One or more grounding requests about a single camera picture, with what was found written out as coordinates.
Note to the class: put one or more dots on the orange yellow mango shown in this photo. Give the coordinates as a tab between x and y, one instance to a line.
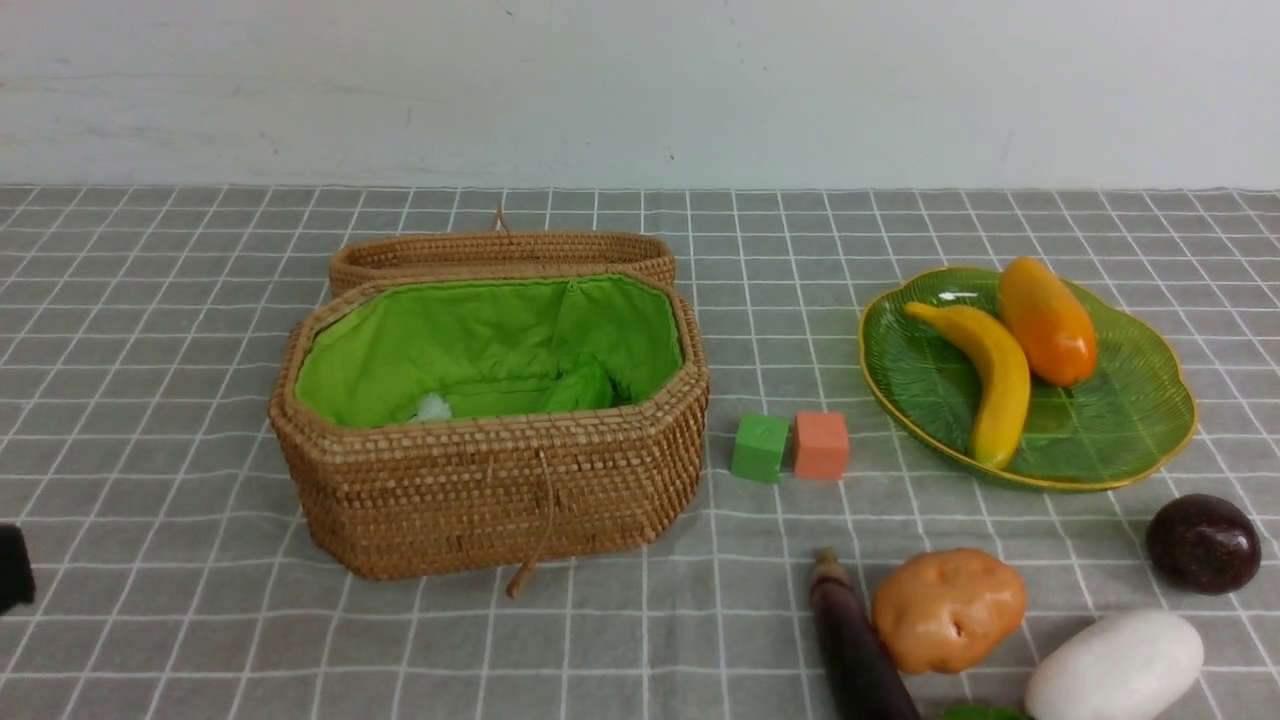
1049	322

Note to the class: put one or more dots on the green cucumber gourd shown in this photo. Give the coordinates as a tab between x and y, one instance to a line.
584	386

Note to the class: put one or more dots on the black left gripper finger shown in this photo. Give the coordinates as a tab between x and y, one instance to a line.
17	577

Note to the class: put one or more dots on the white radish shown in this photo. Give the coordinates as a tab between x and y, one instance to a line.
1134	664

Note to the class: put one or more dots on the green glass leaf plate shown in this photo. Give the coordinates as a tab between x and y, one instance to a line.
1119	427

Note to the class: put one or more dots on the dark purple passion fruit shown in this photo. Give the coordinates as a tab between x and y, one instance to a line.
1204	544

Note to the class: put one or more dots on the brown potato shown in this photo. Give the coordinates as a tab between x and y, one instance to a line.
946	611

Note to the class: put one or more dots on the woven wicker basket lid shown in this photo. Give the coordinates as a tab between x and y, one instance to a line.
499	247

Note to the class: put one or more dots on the green vegetable at bottom edge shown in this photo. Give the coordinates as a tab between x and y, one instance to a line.
973	711

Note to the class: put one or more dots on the green cube block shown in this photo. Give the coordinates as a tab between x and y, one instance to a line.
759	448

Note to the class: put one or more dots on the woven wicker basket green lining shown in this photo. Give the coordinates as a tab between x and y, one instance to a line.
407	414

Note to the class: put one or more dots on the yellow banana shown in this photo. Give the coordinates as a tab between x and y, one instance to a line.
1003	372

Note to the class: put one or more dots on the orange cube block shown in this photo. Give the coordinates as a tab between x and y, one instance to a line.
821	446

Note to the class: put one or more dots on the purple eggplant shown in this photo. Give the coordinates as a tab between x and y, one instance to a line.
861	676

